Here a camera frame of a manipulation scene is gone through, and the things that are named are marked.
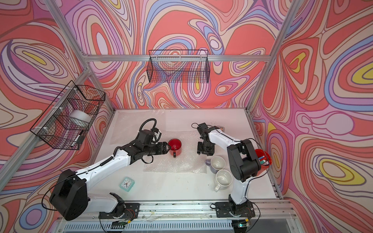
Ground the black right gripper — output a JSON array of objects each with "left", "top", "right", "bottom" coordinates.
[{"left": 197, "top": 141, "right": 215, "bottom": 156}]

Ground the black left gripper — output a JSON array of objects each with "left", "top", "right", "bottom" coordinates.
[{"left": 143, "top": 141, "right": 173, "bottom": 157}]

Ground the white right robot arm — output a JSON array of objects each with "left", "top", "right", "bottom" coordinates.
[{"left": 197, "top": 123, "right": 261, "bottom": 205}]

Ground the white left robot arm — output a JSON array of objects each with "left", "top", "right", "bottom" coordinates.
[{"left": 49, "top": 130, "right": 171, "bottom": 221}]

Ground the lilac mug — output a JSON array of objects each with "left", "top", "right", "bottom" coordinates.
[{"left": 205, "top": 156, "right": 226, "bottom": 174}]

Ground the grey tape dispenser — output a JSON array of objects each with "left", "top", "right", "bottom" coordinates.
[{"left": 217, "top": 126, "right": 225, "bottom": 132}]

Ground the white mug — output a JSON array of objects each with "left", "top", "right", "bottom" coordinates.
[{"left": 214, "top": 170, "right": 233, "bottom": 192}]

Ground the teal alarm clock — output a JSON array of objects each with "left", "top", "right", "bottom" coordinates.
[{"left": 119, "top": 177, "right": 135, "bottom": 192}]

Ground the red pen cup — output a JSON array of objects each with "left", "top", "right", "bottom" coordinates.
[{"left": 255, "top": 149, "right": 272, "bottom": 170}]

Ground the black marker in basket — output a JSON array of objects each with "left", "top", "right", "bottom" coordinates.
[{"left": 74, "top": 131, "right": 85, "bottom": 144}]

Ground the white tape roll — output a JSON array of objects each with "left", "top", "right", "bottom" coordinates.
[{"left": 70, "top": 110, "right": 92, "bottom": 128}]

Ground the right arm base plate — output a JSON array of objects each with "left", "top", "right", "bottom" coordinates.
[{"left": 213, "top": 201, "right": 255, "bottom": 219}]

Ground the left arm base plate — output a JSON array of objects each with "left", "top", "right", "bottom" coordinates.
[{"left": 99, "top": 203, "right": 140, "bottom": 220}]

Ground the back wire basket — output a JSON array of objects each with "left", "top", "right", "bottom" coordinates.
[{"left": 146, "top": 49, "right": 210, "bottom": 83}]

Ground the wire basket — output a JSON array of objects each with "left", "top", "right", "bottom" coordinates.
[
  {"left": 146, "top": 49, "right": 210, "bottom": 83},
  {"left": 30, "top": 81, "right": 106, "bottom": 150}
]

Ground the left wire basket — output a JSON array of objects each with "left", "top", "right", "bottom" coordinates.
[{"left": 30, "top": 81, "right": 106, "bottom": 150}]

